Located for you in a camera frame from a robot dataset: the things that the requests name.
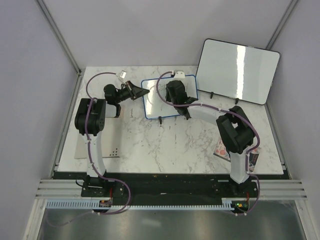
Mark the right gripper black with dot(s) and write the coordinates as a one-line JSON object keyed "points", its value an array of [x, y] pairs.
{"points": [[168, 97]]}

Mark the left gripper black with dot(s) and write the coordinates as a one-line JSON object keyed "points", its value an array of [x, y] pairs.
{"points": [[135, 92]]}

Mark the small blue-framed whiteboard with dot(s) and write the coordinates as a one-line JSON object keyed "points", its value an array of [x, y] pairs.
{"points": [[154, 107]]}

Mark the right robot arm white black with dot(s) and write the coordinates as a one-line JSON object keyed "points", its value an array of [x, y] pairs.
{"points": [[233, 125]]}

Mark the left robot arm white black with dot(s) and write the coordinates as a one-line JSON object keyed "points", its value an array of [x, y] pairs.
{"points": [[90, 121]]}

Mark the small whiteboard right black foot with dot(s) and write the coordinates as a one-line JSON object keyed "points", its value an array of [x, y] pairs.
{"points": [[187, 115]]}

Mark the large black-framed whiteboard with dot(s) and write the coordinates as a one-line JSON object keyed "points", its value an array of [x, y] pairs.
{"points": [[236, 71]]}

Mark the white paper sheet with dots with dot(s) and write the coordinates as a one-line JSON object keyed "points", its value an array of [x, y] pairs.
{"points": [[110, 139]]}

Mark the colourful Little Women book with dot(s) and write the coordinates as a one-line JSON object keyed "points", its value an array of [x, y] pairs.
{"points": [[221, 152]]}

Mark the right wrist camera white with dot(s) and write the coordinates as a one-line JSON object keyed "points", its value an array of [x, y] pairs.
{"points": [[178, 74]]}

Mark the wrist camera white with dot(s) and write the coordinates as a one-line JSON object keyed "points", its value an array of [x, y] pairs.
{"points": [[178, 74], [121, 76]]}

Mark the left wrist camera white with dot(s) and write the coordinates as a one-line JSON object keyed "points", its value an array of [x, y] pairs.
{"points": [[121, 76]]}

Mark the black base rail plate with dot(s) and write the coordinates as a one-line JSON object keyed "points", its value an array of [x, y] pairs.
{"points": [[179, 200]]}

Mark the white slotted cable duct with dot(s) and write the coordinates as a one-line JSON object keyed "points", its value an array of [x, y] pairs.
{"points": [[95, 204]]}

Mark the aluminium frame rail front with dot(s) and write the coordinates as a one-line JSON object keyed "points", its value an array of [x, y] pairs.
{"points": [[265, 189]]}

